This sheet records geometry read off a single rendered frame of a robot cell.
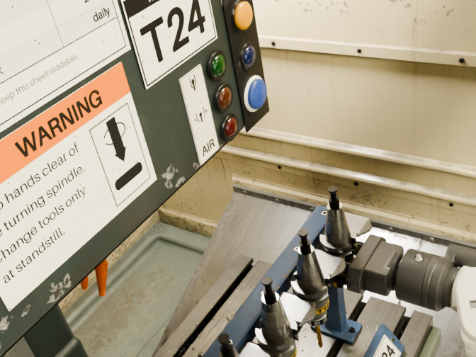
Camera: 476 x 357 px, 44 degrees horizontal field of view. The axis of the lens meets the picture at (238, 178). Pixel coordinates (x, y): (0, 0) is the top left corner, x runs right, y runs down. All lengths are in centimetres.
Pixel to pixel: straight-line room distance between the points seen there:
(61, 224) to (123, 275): 162
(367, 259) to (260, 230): 74
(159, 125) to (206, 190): 144
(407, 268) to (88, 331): 119
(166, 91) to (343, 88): 98
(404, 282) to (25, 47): 75
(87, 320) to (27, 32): 163
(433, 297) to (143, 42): 67
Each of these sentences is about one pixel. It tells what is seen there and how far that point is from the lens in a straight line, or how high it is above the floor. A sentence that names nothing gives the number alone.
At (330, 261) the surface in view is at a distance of 101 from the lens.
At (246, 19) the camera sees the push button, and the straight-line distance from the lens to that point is 55.
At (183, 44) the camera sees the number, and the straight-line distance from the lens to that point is 49.
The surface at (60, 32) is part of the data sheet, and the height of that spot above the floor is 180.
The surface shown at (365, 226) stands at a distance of 107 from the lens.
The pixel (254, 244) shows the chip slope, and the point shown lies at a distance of 170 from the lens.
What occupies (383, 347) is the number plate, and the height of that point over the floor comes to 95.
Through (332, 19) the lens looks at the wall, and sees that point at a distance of 135.
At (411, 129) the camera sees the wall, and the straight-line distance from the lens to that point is 141.
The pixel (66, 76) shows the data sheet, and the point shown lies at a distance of 40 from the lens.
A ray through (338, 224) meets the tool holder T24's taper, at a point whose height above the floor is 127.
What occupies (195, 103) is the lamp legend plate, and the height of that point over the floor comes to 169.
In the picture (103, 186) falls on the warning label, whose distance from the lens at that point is 44.
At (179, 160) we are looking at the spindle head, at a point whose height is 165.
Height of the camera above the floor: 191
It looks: 35 degrees down
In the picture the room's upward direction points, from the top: 12 degrees counter-clockwise
